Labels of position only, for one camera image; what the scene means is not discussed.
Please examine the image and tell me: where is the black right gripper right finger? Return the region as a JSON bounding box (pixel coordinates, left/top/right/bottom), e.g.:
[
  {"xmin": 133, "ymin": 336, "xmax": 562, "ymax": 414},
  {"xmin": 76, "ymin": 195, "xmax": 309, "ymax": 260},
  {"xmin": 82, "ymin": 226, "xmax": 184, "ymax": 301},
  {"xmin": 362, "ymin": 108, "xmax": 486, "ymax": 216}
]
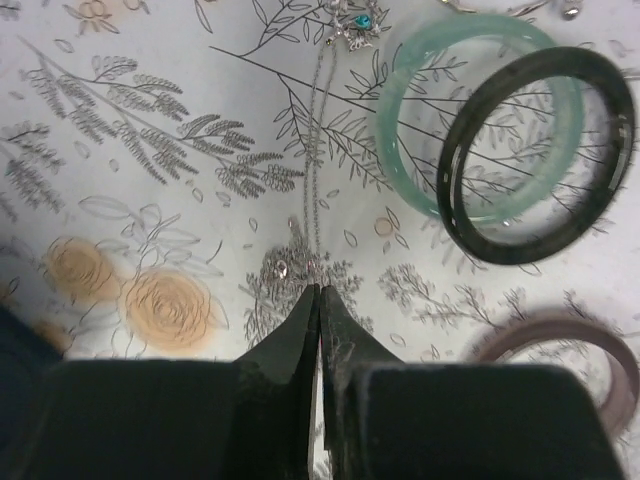
[{"xmin": 319, "ymin": 287, "xmax": 624, "ymax": 479}]

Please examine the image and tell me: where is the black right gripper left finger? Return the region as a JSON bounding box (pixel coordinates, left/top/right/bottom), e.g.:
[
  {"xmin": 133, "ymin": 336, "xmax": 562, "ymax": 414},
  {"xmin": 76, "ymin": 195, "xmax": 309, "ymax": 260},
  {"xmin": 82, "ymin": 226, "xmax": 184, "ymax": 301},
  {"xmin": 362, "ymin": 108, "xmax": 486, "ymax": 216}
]
[{"xmin": 29, "ymin": 286, "xmax": 320, "ymax": 479}]

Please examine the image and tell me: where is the silver blue-stone necklace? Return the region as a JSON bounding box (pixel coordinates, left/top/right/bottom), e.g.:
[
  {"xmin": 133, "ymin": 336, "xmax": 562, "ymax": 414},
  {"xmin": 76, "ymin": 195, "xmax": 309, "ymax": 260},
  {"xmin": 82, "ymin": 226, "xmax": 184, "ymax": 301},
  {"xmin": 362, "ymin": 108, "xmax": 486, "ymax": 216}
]
[{"xmin": 259, "ymin": 0, "xmax": 396, "ymax": 296}]

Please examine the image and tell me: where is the cream and navy jewelry box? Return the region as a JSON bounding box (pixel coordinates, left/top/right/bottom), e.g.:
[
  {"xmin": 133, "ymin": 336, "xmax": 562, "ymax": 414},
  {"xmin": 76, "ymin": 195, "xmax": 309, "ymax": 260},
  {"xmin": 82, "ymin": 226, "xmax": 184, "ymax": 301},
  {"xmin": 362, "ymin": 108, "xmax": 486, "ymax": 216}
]
[{"xmin": 1, "ymin": 307, "xmax": 63, "ymax": 479}]

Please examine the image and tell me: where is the dark purple bangle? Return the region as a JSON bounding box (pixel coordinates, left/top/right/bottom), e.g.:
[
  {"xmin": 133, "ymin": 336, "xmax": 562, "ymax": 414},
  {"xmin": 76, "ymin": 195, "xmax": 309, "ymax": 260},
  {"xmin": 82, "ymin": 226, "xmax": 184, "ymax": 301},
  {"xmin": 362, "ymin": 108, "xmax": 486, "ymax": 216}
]
[{"xmin": 465, "ymin": 307, "xmax": 639, "ymax": 439}]

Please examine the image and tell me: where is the floral table mat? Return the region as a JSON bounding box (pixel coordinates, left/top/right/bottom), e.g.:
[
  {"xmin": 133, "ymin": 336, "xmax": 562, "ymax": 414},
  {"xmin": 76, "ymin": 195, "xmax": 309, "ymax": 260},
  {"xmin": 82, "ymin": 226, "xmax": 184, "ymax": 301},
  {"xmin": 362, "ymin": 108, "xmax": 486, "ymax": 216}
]
[{"xmin": 1, "ymin": 1, "xmax": 639, "ymax": 479}]

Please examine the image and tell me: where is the black bangle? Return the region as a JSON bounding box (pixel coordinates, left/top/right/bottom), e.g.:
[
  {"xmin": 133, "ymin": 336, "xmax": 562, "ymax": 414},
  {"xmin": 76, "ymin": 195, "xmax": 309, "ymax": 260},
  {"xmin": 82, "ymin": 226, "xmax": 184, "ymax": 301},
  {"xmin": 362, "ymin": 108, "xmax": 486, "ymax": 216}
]
[{"xmin": 436, "ymin": 46, "xmax": 636, "ymax": 266}]

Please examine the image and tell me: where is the pale green jade bangle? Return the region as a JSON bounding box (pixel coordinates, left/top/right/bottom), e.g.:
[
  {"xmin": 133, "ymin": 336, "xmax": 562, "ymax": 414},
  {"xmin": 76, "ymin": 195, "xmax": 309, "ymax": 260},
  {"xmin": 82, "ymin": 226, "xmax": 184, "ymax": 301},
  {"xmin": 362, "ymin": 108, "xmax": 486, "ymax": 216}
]
[{"xmin": 374, "ymin": 17, "xmax": 585, "ymax": 220}]

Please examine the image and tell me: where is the silver wire bangle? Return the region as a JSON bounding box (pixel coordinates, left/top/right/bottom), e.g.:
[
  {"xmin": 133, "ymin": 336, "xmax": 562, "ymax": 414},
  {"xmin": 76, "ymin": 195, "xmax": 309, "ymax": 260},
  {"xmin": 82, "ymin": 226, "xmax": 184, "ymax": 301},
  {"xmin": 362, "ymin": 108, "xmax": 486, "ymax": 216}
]
[{"xmin": 439, "ymin": 0, "xmax": 584, "ymax": 21}]

